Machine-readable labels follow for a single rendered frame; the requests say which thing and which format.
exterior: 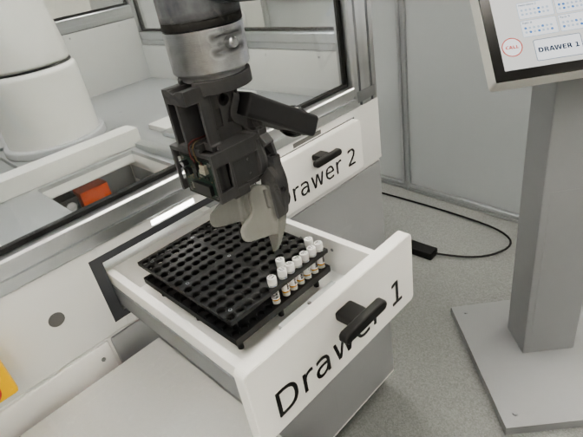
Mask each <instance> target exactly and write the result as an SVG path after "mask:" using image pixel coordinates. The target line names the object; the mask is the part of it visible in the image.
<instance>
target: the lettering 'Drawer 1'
mask: <svg viewBox="0 0 583 437"><path fill-rule="evenodd" d="M394 286H396V301H395V302H394V303H393V307H394V306H395V305H396V304H397V303H398V302H399V301H400V300H401V299H402V298H403V297H402V296H400V297H399V298H398V282H397V280H396V281H395V282H394V283H393V284H392V286H391V289H393V287H394ZM369 330H370V327H369V328H368V329H367V330H366V331H365V332H364V333H363V334H362V335H361V334H360V335H359V336H358V337H360V338H361V337H363V336H365V335H366V334H367V333H368V331H369ZM351 344H352V342H351V343H350V344H345V345H346V347H347V349H348V351H349V350H350V349H351ZM333 348H334V350H335V352H336V353H337V356H338V358H339V360H340V359H341V358H342V357H343V349H344V343H343V342H341V353H340V352H339V350H338V348H337V345H336V344H335V345H334V346H333ZM325 358H326V361H325V362H324V363H323V364H322V365H321V366H320V368H319V369H318V372H317V377H318V379H320V378H322V377H323V376H324V375H325V374H326V373H327V371H328V369H329V370H330V369H331V361H330V357H329V356H328V355H323V356H322V357H321V358H320V359H319V360H318V362H317V363H316V364H317V366H318V364H319V363H320V362H321V361H322V360H323V359H325ZM326 363H327V369H326V370H325V372H324V373H323V374H322V375H321V374H320V370H321V368H322V367H323V366H324V365H325V364H326ZM312 370H313V368H312V367H311V368H310V369H309V370H308V371H307V373H306V375H305V374H304V375H303V376H302V377H303V381H304V385H305V392H306V393H307V392H308V391H309V389H308V384H307V375H308V374H309V373H310V372H311V371H312ZM290 386H292V387H293V388H294V391H295V396H294V400H293V402H292V403H291V405H290V406H289V407H288V408H287V409H286V410H285V411H283V408H282V404H281V400H280V397H279V395H280V394H281V393H282V392H283V391H284V390H285V389H286V388H288V387H290ZM275 398H276V401H277V404H278V411H279V414H280V417H281V418H282V417H283V416H284V415H285V414H286V413H287V412H288V411H289V410H290V409H291V407H292V406H293V405H294V403H295V402H296V400H297V398H298V385H297V383H296V382H289V383H288V384H286V385H285V386H284V387H283V388H281V389H280V390H279V391H278V392H277V393H276V394H275Z"/></svg>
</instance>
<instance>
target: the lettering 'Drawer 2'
mask: <svg viewBox="0 0 583 437"><path fill-rule="evenodd" d="M350 151H353V155H352V158H351V160H350V164H349V167H350V166H352V165H353V164H355V163H356V161H354V162H353V163H351V162H352V160H353V157H354V154H355V150H354V149H353V148H352V149H350V150H349V151H348V152H347V153H349V152H350ZM329 168H332V170H331V171H330V172H328V169H329ZM333 171H334V168H333V166H329V167H328V168H327V169H326V178H327V179H332V178H333V177H334V174H333V175H332V176H331V177H330V178H329V177H328V174H329V173H332V172H333ZM311 180H312V183H313V185H314V187H315V189H316V188H317V185H318V180H319V183H320V185H322V184H323V171H322V173H321V180H320V178H319V176H318V174H316V184H315V182H314V179H313V178H312V177H311ZM305 183H306V184H307V186H305V187H304V188H303V189H302V191H301V193H302V195H303V196H305V195H306V194H307V193H309V192H310V187H309V183H308V181H305V182H303V183H302V184H301V186H302V185H303V184H305ZM306 187H307V188H308V189H307V192H306V193H303V190H304V189H305V188H306ZM297 188H298V186H296V188H295V189H294V188H293V189H292V190H293V195H294V200H295V201H297V199H296V194H295V192H296V189H297Z"/></svg>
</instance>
